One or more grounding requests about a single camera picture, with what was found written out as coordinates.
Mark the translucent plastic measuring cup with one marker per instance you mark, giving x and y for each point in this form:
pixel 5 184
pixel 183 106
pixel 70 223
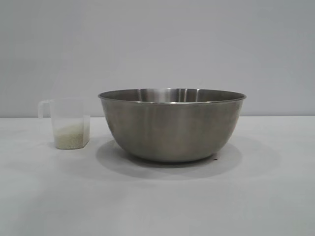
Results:
pixel 67 113

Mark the white rice grains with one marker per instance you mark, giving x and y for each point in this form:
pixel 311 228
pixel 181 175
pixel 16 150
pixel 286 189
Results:
pixel 70 137

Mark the stainless steel mixing bowl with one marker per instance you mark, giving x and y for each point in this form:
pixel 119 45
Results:
pixel 172 127

